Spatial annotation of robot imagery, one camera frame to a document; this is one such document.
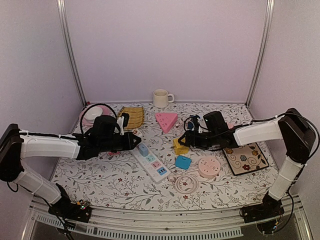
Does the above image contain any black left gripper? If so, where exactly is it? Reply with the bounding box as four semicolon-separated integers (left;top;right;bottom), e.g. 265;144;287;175
99;131;142;153

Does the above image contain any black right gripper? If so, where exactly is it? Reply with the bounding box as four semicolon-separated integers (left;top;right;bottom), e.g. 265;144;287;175
179;129;220;150

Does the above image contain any light blue plug adapter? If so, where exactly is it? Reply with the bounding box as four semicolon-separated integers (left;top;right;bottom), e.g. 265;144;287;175
137;143;149;157

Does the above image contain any white tiger cube socket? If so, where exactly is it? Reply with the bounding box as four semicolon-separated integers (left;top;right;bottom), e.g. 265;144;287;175
132;128;142;136

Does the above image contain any dark blue cube socket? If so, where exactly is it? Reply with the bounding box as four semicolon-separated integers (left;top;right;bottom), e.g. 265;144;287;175
186;115;200;131

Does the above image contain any yellow cube socket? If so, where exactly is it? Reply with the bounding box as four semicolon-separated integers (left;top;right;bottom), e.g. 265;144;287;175
173;138;189;155

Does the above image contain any pink triangular power socket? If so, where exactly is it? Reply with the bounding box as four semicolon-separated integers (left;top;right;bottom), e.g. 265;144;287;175
155;112;178;134

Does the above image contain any pink plug adapter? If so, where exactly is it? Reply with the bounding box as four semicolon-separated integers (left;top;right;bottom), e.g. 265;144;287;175
107;151;120;156

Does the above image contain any cyan square plug adapter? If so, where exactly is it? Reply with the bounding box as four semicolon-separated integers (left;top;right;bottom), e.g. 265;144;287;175
175;155;192;170

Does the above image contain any white power strip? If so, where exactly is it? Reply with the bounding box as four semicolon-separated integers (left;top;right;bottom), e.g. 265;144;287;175
130;147;171;184

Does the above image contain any round pink power socket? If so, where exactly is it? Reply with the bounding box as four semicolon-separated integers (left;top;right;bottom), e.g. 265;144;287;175
198;156;221;179

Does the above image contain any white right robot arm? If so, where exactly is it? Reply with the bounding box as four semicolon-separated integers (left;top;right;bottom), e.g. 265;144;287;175
178;108;320;218

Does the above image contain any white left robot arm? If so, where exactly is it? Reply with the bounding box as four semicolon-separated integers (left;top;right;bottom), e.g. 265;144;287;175
0;115;142;217

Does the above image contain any small pink cube socket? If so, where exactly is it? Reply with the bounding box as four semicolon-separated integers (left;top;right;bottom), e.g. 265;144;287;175
227;123;234;129

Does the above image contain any woven bamboo tray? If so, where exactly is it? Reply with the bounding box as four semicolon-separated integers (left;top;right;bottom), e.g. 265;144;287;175
117;106;145;130

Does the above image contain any pink plate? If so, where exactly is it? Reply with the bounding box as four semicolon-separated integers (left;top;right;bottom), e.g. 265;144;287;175
79;105;114;126

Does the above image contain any cream ceramic mug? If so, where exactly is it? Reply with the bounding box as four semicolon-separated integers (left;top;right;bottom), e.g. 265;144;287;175
153;89;175;108

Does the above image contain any white bowl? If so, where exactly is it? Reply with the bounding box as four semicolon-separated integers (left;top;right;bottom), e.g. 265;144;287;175
84;106;103;120

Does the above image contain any floral square plate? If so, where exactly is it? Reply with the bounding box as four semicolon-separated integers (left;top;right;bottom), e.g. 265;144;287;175
223;143;269;176

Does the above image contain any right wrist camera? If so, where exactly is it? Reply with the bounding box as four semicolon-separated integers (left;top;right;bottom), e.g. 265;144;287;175
196;115;209;134

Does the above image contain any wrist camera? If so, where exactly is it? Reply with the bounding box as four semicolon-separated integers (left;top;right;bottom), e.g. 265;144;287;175
117;112;130;136
196;115;209;134

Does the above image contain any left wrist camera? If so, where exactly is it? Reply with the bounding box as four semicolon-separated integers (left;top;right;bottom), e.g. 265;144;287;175
117;112;130;136

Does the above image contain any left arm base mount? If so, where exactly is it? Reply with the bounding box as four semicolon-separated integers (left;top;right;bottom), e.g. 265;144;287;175
48;183;92;223

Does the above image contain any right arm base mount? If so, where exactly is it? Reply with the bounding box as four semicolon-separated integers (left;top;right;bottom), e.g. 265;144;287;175
239;194;285;223

